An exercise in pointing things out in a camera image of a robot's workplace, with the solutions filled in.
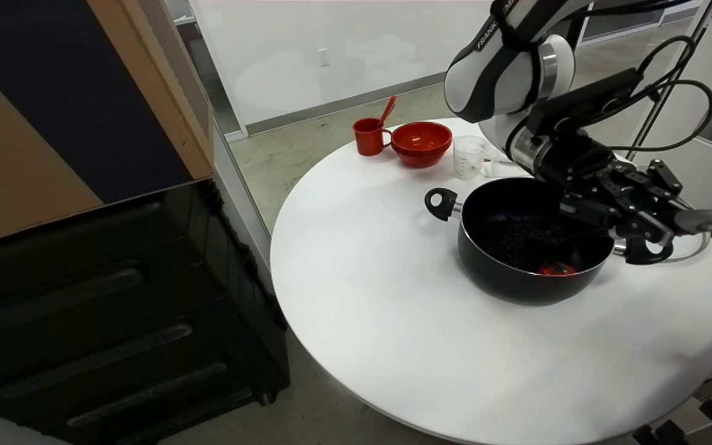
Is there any white crumpled cloth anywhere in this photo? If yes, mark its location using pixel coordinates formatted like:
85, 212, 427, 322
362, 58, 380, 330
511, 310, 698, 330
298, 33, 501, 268
452, 131, 533, 185

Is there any red plastic cup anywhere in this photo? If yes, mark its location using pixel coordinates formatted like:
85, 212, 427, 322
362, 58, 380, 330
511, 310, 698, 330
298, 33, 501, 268
351, 117, 392, 159

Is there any red plastic bowl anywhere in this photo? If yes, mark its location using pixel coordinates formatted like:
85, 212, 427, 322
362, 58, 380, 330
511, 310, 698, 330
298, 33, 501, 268
387, 120, 454, 172

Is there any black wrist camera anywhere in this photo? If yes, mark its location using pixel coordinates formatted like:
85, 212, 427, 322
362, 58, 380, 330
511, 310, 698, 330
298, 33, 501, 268
527, 67, 648, 137

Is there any red tomato piece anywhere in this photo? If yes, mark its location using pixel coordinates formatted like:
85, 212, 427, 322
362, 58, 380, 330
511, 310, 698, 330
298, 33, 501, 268
533, 259, 583, 280

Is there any glass lid with black knob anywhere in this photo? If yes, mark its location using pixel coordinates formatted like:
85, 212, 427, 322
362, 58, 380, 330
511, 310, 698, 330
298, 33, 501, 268
607, 229, 712, 268

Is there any black cooking pot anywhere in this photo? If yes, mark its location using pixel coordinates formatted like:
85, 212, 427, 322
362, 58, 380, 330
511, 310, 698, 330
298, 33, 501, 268
422, 175, 677, 308

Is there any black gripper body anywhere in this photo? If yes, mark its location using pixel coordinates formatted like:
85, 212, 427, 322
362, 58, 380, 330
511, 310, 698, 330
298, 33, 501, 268
533, 135, 623, 210

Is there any black drawer cabinet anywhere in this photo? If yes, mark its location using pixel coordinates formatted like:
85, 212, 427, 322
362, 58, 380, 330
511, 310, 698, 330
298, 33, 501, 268
0, 179, 293, 445

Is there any red plastic spoon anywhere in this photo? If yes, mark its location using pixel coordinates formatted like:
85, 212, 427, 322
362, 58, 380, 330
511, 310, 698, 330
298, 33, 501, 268
375, 93, 398, 130

